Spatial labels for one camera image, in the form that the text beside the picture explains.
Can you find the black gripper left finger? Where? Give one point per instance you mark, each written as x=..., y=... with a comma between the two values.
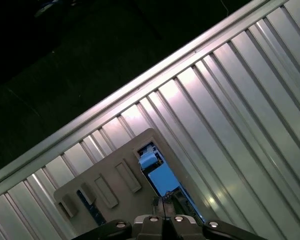
x=152, y=227

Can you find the grey parts rack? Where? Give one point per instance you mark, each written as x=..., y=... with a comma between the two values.
x=107, y=165

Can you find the blue RAM stick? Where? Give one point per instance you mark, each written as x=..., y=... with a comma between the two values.
x=90, y=207

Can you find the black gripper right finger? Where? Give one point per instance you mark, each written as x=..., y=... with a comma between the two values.
x=180, y=227

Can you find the hard disk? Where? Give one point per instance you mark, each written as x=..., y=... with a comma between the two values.
x=162, y=177

